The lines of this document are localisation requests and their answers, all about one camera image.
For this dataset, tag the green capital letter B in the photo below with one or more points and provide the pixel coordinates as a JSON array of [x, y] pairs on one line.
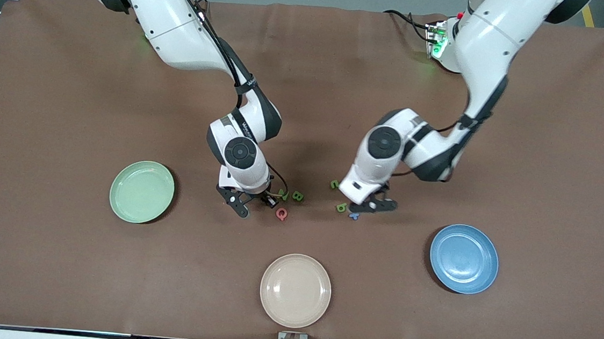
[[297, 196]]

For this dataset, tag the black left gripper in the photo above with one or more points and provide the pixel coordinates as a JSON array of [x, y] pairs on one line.
[[384, 187]]

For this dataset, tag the blue letter x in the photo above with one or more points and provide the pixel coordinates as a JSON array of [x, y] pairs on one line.
[[354, 217]]

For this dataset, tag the green letter N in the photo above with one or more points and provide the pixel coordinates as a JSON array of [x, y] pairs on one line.
[[334, 186], [284, 195]]

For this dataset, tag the green lowercase letter b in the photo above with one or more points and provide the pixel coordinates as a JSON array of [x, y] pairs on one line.
[[340, 208]]

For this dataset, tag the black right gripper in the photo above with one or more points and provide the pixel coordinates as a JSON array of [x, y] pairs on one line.
[[263, 195]]

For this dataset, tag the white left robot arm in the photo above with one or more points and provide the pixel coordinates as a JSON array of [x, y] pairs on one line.
[[483, 54]]

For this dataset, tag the blue plate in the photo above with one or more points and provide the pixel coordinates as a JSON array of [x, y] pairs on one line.
[[465, 258]]

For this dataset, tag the green plate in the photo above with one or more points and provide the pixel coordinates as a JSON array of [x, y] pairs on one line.
[[141, 192]]

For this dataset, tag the beige plate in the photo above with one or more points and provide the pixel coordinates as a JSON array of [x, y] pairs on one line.
[[295, 290]]

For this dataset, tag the table cover cloth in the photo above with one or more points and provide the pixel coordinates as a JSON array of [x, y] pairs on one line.
[[306, 110]]

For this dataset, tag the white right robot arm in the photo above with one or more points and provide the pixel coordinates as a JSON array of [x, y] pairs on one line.
[[173, 24]]

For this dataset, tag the pink letter Q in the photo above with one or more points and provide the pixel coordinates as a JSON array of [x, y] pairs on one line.
[[277, 214]]

